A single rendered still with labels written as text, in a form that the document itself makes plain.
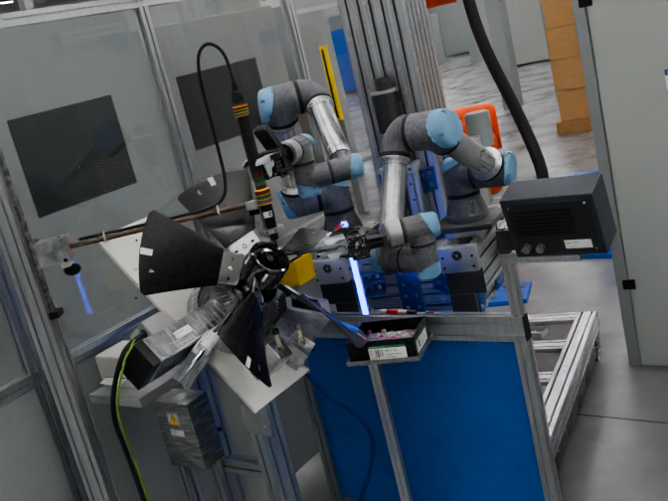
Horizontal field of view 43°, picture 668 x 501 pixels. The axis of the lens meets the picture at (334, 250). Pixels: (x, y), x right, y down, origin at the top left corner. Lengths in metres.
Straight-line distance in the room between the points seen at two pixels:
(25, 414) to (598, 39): 2.62
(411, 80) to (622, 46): 1.00
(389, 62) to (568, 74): 7.32
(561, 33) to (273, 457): 8.31
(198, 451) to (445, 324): 0.84
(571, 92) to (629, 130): 6.63
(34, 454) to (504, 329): 1.47
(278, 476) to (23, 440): 0.77
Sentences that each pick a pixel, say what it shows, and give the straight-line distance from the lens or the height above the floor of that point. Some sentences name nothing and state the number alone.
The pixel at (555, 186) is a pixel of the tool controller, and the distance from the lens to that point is 2.34.
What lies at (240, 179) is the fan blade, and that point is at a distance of 2.52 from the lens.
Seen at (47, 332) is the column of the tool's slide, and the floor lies 1.14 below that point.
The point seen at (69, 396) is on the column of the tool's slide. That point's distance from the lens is 2.65.
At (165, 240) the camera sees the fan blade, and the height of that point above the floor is 1.36.
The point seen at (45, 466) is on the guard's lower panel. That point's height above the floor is 0.72.
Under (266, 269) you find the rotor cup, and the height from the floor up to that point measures 1.20.
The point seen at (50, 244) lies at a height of 1.39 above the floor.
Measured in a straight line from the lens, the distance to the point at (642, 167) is 3.80.
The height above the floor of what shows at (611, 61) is 1.39.
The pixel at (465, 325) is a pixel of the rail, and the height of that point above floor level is 0.83.
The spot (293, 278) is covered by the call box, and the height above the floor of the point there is 1.01.
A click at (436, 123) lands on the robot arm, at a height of 1.45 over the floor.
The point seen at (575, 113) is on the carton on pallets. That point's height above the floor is 0.21.
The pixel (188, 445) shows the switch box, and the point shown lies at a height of 0.70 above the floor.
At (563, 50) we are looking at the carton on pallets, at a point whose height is 0.96.
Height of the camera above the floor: 1.77
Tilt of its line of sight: 14 degrees down
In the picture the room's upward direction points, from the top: 14 degrees counter-clockwise
